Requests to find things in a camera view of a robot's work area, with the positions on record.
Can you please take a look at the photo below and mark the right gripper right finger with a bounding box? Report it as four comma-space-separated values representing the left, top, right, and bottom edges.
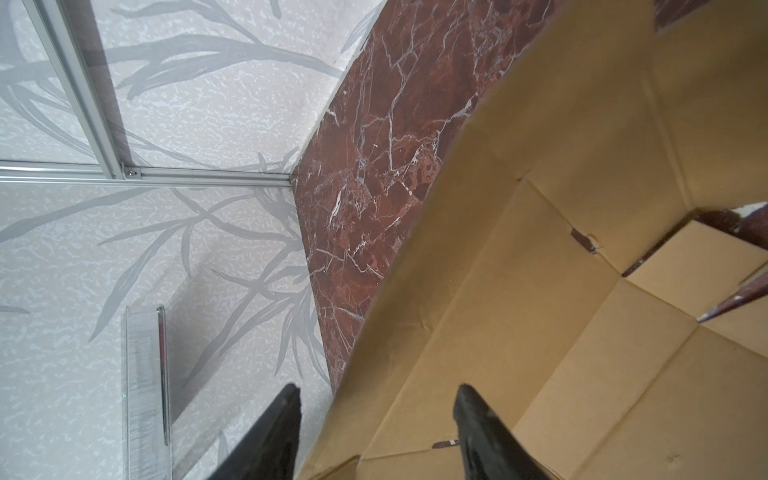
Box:
453, 384, 549, 480

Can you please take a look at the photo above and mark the clear acrylic wall tray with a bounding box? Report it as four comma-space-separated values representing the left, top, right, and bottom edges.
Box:
121, 305, 172, 479

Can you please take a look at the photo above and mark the aluminium frame structure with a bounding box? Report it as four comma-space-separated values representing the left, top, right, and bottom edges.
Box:
1, 1, 290, 188

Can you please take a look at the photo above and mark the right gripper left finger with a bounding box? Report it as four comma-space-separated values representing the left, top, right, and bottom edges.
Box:
209, 383, 302, 480

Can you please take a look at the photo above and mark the brown cardboard box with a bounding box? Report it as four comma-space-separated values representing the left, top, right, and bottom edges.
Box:
300, 1, 767, 479

